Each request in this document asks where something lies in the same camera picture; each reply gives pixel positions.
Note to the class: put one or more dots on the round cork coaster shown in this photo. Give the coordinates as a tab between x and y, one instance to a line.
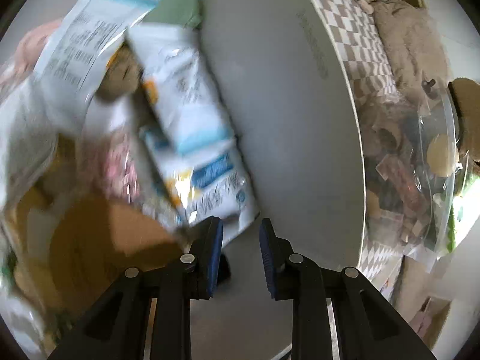
97	240

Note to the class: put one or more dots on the small black box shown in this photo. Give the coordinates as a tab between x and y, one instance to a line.
224	270

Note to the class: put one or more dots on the white storage box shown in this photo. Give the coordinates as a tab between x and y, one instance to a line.
280	77

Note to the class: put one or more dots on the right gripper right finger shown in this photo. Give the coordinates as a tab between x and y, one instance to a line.
367	326

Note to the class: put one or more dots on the blue white flat packet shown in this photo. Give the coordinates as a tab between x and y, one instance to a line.
179	87

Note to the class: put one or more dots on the beige fluffy blanket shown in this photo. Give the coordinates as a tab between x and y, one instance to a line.
412	45

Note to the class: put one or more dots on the clear plastic storage bin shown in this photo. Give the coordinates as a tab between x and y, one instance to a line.
410	162

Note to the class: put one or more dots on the green wet wipes pack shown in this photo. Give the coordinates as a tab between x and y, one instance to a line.
464	212

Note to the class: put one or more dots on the white blue sachet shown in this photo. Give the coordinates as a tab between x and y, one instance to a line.
74	61

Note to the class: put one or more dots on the checkered bed sheet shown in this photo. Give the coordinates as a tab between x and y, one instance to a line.
368	73

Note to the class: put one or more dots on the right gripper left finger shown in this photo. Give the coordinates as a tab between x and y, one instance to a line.
146	314

